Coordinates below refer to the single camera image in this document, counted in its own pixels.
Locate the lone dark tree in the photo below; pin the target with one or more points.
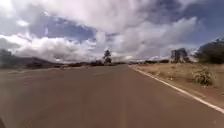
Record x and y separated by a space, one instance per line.
107 56

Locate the small green bush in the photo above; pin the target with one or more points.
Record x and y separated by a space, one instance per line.
203 77

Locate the dry yellow grass verge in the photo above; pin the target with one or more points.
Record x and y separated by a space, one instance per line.
173 71

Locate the brown-grey asphalt road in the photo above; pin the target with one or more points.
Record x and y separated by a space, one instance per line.
100 100

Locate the white road edge line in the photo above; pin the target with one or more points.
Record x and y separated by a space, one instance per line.
186 93

